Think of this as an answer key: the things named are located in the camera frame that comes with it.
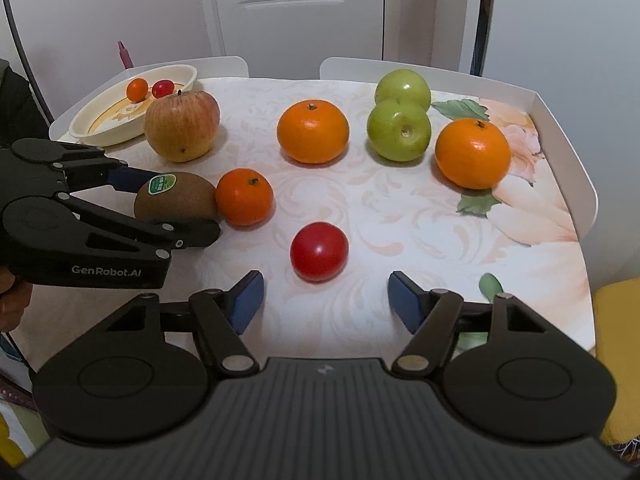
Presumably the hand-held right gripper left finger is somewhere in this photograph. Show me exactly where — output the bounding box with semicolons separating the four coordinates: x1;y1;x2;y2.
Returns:
102;270;265;376

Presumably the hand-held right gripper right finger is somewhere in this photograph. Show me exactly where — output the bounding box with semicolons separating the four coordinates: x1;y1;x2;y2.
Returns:
387;270;548;381

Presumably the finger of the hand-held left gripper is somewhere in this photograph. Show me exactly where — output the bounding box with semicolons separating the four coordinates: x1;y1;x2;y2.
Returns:
10;138;163;198
65;195;222;263

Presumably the brown kiwi with green sticker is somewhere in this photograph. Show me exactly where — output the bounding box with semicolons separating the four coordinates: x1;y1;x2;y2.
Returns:
133;172;221;225

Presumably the cream shallow bowl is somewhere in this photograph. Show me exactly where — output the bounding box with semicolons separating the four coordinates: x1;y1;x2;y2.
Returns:
68;64;199;147

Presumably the red yellow apple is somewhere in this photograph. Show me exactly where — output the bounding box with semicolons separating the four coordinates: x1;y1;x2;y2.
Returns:
144;89;221;163

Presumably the large orange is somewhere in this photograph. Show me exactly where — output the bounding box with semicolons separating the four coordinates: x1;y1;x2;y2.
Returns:
434;118;511;190
276;100;350;164

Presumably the green apple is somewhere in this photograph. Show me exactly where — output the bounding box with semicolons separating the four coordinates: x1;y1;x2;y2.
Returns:
366;98;432;162
375;69;432;111

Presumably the person's left hand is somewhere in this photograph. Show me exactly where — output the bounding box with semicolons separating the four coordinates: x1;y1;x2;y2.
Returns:
0;265;33;333

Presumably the small orange tangerine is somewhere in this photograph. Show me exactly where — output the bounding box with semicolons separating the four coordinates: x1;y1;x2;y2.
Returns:
215;168;275;226

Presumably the floral tablecloth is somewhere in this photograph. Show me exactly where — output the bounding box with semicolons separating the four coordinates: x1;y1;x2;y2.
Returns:
55;76;594;361

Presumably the black jacket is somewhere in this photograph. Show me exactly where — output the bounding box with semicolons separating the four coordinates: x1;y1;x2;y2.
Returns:
0;58;51;150

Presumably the black metal stand pole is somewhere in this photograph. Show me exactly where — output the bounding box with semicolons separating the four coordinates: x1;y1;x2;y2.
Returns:
0;0;54;122

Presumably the yellow cushion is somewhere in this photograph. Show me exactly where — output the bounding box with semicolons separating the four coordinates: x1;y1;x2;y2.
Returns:
591;280;640;447

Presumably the white panel door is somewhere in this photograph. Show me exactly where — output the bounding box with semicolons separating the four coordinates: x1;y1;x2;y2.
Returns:
195;0;386;79

